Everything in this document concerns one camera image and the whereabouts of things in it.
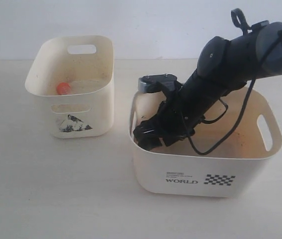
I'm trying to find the large cream WORLD bin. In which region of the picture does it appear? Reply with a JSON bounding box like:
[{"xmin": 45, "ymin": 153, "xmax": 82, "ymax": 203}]
[{"xmin": 129, "ymin": 88, "xmax": 282, "ymax": 198}]

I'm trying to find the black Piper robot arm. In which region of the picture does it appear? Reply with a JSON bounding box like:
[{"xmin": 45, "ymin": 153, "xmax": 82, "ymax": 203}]
[{"xmin": 133, "ymin": 22, "xmax": 282, "ymax": 151}]

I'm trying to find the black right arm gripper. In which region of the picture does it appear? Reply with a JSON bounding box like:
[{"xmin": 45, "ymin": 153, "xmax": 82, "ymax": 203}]
[{"xmin": 133, "ymin": 82, "xmax": 207, "ymax": 151}]

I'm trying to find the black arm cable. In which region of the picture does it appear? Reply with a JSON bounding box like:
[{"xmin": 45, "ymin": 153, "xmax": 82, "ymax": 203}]
[{"xmin": 180, "ymin": 8, "xmax": 282, "ymax": 155}]

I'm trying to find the small cream plastic bin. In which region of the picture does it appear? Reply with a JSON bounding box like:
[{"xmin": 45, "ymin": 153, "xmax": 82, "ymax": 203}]
[{"xmin": 25, "ymin": 35, "xmax": 114, "ymax": 138}]

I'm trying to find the orange-capped clear tube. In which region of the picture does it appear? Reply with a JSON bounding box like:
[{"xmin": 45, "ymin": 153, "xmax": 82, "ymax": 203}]
[{"xmin": 56, "ymin": 80, "xmax": 106, "ymax": 96}]

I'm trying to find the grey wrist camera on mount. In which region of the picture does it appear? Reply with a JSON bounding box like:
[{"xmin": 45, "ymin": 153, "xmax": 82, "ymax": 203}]
[{"xmin": 138, "ymin": 74, "xmax": 182, "ymax": 94}]

